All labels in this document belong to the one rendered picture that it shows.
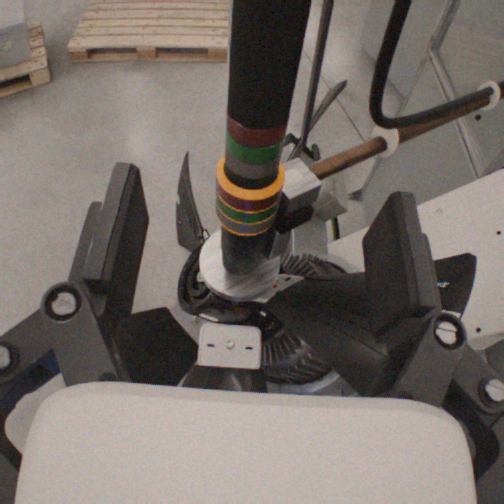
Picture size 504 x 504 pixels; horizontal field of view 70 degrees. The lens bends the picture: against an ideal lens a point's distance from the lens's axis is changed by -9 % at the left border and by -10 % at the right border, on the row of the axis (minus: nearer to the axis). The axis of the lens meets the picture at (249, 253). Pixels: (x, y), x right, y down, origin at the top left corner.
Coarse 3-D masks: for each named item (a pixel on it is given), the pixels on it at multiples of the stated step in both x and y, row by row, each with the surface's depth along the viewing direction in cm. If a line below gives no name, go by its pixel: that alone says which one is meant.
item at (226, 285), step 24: (288, 168) 29; (288, 192) 27; (312, 192) 28; (288, 216) 29; (216, 240) 35; (288, 240) 33; (216, 264) 34; (264, 264) 34; (216, 288) 33; (240, 288) 33; (264, 288) 33
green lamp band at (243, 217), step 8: (216, 192) 26; (216, 200) 26; (224, 208) 25; (232, 208) 25; (272, 208) 25; (232, 216) 26; (240, 216) 25; (248, 216) 25; (256, 216) 25; (264, 216) 26
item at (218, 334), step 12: (204, 324) 58; (216, 324) 58; (204, 336) 58; (216, 336) 58; (228, 336) 58; (240, 336) 58; (252, 336) 58; (204, 348) 57; (216, 348) 57; (240, 348) 57; (204, 360) 56; (216, 360) 56; (228, 360) 56; (240, 360) 57; (252, 360) 57
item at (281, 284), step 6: (282, 276) 59; (288, 276) 58; (294, 276) 58; (300, 276) 57; (282, 282) 56; (288, 282) 56; (294, 282) 56; (276, 288) 55; (282, 288) 54; (264, 294) 53; (270, 294) 53; (252, 300) 52; (258, 300) 52; (264, 300) 51
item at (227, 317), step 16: (192, 256) 62; (192, 272) 61; (288, 272) 63; (192, 288) 59; (208, 288) 56; (192, 304) 58; (208, 304) 54; (224, 304) 55; (208, 320) 58; (224, 320) 58; (240, 320) 58; (256, 320) 61; (272, 320) 59
